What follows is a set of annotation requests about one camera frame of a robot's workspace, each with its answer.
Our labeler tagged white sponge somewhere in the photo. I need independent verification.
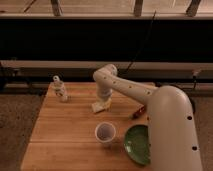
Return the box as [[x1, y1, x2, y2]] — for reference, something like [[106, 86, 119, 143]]
[[92, 102, 106, 113]]

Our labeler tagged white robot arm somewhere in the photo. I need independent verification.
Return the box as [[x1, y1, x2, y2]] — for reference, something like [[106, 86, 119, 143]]
[[93, 64, 203, 171]]

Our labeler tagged green ceramic plate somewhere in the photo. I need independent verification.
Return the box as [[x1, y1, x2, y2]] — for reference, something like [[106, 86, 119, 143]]
[[124, 125, 150, 166]]

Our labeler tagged red brown marker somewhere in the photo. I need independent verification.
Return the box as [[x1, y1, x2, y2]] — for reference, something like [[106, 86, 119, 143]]
[[132, 106, 146, 119]]

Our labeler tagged black cable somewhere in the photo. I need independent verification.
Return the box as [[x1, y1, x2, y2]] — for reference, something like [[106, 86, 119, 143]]
[[119, 10, 158, 78]]

